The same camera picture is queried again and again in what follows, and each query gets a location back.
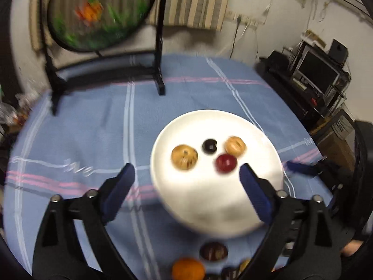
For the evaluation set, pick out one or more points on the cardboard box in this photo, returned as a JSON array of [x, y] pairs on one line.
[[335, 140]]

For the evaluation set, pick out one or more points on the white oval plate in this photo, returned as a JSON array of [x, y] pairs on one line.
[[204, 198]]

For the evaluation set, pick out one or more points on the clear plastic bag clutter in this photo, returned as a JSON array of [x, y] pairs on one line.
[[11, 108]]

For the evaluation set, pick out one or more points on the small yellow fruit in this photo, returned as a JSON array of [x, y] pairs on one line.
[[244, 265]]

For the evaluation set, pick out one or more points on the black speaker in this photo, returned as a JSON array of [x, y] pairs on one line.
[[338, 51]]

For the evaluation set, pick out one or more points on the black chair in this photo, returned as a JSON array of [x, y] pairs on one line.
[[362, 166]]

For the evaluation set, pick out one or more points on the small black round fruit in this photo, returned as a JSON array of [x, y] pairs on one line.
[[209, 146]]

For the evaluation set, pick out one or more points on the round painted screen black stand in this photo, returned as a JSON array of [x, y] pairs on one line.
[[99, 20]]

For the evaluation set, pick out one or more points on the orange mandarin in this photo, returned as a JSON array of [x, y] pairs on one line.
[[188, 269]]

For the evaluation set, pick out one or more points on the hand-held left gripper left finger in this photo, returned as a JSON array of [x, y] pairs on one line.
[[121, 189]]

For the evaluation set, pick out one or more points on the person's right hand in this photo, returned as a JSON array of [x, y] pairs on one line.
[[352, 248]]

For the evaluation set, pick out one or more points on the blue checked tablecloth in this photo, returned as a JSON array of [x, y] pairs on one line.
[[87, 128]]

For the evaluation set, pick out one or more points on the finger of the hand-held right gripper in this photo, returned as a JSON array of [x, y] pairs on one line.
[[298, 167]]

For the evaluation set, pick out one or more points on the beige striped curtain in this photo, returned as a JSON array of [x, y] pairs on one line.
[[192, 0]]

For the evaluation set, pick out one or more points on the tan round fruit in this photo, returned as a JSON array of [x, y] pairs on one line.
[[235, 145], [184, 157]]

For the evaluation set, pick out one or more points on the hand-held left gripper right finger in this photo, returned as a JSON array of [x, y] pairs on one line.
[[256, 192]]

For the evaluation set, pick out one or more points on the dark purple mangosteen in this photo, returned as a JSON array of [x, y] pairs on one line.
[[213, 251]]

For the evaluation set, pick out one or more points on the red apple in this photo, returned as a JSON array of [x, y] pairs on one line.
[[225, 163]]

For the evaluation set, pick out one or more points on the black monitor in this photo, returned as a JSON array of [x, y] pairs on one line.
[[317, 68]]

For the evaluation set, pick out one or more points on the white power strip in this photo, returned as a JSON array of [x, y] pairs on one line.
[[244, 20]]

